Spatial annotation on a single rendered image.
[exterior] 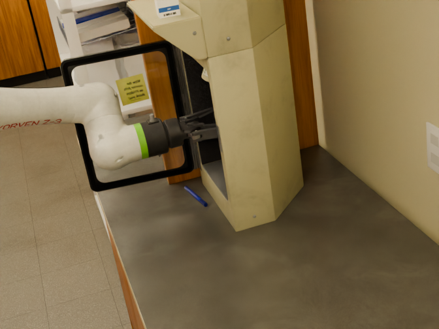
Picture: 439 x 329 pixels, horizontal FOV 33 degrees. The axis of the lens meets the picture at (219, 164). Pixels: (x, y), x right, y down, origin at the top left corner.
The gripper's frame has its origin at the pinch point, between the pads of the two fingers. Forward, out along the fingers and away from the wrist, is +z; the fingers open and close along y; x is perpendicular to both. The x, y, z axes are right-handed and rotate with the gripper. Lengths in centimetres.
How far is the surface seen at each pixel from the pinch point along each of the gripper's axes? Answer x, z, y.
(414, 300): 26, 15, -60
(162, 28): -30.7, -18.6, -13.7
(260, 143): 3.0, 0.4, -13.7
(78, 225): 119, -46, 195
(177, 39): -27.4, -15.7, -13.7
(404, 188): 20.6, 33.7, -24.0
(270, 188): 15.8, 1.6, -13.7
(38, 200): 119, -65, 241
